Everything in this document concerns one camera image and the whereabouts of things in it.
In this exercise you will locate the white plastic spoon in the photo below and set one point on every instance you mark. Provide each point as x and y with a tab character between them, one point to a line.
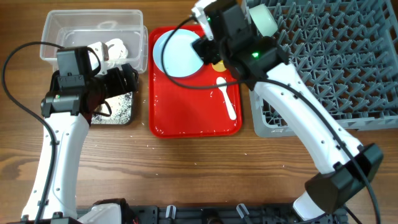
221	83

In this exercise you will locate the light blue plate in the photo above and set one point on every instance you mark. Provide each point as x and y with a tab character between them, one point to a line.
179	57

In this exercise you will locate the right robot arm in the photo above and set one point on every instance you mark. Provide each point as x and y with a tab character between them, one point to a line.
345	166

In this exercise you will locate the white tissue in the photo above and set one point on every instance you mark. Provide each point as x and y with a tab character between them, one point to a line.
116	49

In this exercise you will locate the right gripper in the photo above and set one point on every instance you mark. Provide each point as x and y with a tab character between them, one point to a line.
203	48

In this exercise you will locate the red serving tray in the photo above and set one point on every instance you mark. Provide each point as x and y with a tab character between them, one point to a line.
176	112

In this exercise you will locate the grey dishwasher rack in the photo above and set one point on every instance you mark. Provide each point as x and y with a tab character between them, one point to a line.
345	51

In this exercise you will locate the black plastic tray bin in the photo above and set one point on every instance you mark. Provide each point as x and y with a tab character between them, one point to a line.
75	102

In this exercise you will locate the yellow plastic cup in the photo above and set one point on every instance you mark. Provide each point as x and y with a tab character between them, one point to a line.
219	67

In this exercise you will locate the white rice pile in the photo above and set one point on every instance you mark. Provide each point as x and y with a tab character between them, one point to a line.
121	107

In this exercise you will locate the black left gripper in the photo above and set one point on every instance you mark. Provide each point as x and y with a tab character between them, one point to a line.
119	87

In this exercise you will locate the clear plastic waste bin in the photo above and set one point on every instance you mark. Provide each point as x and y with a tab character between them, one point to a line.
95	27

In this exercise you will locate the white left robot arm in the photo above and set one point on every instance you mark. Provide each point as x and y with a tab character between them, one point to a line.
55	182

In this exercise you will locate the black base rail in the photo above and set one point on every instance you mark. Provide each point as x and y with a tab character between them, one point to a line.
264	214

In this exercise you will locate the pale green bowl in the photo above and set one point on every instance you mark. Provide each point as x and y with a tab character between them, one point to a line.
263	20

